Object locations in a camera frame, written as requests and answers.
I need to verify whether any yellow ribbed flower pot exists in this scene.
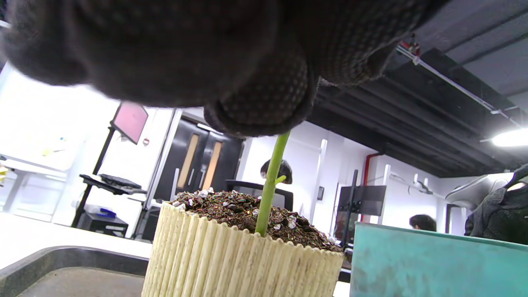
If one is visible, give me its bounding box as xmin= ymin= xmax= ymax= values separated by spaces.
xmin=141 ymin=201 xmax=345 ymax=297

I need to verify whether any black flat screen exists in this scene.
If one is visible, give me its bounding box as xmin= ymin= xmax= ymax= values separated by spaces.
xmin=333 ymin=169 xmax=387 ymax=248

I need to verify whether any black double door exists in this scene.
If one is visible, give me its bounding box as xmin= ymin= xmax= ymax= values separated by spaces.
xmin=153 ymin=117 xmax=245 ymax=203

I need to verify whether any round ceiling spotlight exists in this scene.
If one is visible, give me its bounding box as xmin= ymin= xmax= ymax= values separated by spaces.
xmin=491 ymin=128 xmax=528 ymax=148

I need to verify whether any red wall pipe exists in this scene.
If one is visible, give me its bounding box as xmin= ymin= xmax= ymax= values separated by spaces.
xmin=361 ymin=152 xmax=384 ymax=223

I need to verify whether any person's right hand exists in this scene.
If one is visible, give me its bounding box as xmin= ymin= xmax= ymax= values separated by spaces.
xmin=464 ymin=165 xmax=528 ymax=245

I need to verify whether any black mesh chair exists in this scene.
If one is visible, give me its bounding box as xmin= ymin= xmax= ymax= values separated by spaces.
xmin=225 ymin=179 xmax=294 ymax=212

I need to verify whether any white right hand controller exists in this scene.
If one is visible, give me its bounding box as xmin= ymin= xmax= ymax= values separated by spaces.
xmin=445 ymin=171 xmax=528 ymax=211

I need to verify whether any pink screen monitor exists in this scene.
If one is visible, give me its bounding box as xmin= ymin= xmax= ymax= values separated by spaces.
xmin=111 ymin=101 xmax=149 ymax=145

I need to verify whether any dark brown plastic tray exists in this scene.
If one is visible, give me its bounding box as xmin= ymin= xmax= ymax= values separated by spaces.
xmin=0 ymin=246 xmax=153 ymax=297

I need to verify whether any green plastic storage bin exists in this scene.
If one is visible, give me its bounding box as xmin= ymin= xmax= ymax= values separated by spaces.
xmin=350 ymin=222 xmax=528 ymax=297

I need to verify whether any brown potting mix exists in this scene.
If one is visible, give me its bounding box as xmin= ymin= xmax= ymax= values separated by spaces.
xmin=171 ymin=188 xmax=344 ymax=253

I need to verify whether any person's left hand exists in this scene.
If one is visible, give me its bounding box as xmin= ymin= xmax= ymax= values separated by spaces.
xmin=0 ymin=0 xmax=450 ymax=137

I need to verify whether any red artificial rose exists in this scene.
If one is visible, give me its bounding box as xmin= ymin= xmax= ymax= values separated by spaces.
xmin=255 ymin=131 xmax=291 ymax=238

